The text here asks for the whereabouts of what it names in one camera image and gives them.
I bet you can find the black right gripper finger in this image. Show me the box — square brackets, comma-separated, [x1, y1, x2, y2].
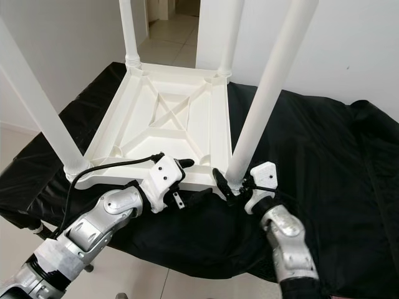
[211, 166, 238, 198]

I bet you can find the white plastic table top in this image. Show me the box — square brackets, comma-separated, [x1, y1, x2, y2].
[67, 61, 235, 195]

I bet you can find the white plastic table leg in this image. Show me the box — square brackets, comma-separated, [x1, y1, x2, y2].
[0, 36, 92, 183]
[118, 0, 142, 68]
[224, 0, 319, 189]
[214, 0, 246, 78]

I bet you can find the black metal table leg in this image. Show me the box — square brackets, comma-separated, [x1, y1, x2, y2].
[36, 223, 55, 242]

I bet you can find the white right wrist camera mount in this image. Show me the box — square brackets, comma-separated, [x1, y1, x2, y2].
[246, 161, 281, 215]

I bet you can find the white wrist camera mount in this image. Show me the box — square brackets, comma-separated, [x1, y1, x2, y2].
[142, 155, 187, 216]
[246, 161, 281, 215]

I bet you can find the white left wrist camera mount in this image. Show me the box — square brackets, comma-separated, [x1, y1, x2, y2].
[142, 155, 187, 216]

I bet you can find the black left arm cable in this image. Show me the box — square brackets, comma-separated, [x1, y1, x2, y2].
[69, 152, 166, 232]

